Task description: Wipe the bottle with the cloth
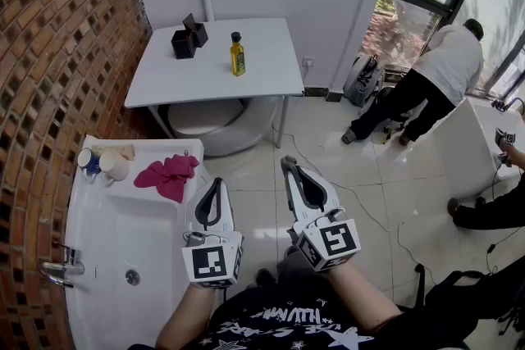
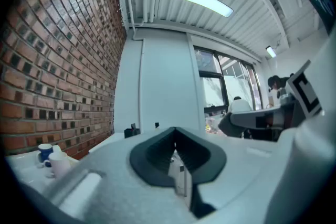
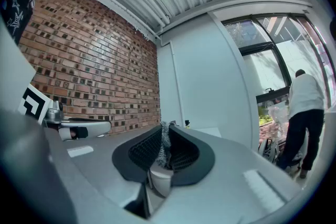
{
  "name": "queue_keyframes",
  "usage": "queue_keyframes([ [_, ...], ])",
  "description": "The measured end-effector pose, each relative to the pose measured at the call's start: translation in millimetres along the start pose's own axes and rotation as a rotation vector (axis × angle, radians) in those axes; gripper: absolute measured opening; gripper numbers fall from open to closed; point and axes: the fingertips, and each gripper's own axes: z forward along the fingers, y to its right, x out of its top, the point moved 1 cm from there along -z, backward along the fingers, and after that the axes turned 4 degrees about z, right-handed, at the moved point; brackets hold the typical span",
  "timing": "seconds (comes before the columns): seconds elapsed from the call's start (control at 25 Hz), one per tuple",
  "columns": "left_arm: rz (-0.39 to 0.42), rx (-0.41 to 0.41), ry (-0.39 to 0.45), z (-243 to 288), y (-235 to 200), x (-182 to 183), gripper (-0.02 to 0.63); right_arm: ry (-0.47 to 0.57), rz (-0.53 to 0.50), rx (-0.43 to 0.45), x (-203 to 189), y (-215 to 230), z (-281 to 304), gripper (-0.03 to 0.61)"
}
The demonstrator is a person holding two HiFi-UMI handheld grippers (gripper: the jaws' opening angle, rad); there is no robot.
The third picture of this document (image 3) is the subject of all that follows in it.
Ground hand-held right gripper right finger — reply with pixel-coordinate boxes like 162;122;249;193
167;124;305;224

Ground grey cloth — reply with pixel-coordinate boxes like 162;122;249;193
156;120;174;169

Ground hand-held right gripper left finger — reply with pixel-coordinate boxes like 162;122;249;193
43;124;169;224

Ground white vertical wall pipe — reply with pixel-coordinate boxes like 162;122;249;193
169;40;185;127

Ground clear plastic bag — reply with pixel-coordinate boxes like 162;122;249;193
267;105;290;137

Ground black framed window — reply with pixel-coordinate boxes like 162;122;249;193
222;14;336;166

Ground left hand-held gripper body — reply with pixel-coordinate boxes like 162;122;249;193
17;83;64;126

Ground white ceiling pipes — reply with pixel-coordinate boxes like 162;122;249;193
78;0;172;36

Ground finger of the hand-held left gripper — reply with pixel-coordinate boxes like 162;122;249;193
60;118;112;138
58;126;89;142

